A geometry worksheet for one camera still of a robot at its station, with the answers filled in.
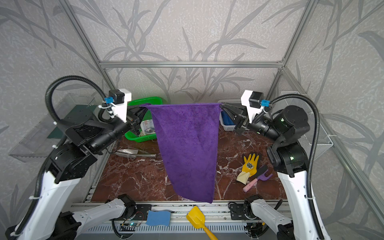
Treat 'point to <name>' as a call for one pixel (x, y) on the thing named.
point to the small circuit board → (131, 224)
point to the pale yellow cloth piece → (243, 177)
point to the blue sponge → (155, 218)
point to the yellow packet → (250, 164)
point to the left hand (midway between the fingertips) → (149, 101)
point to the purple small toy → (263, 176)
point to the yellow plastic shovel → (197, 217)
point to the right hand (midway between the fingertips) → (223, 99)
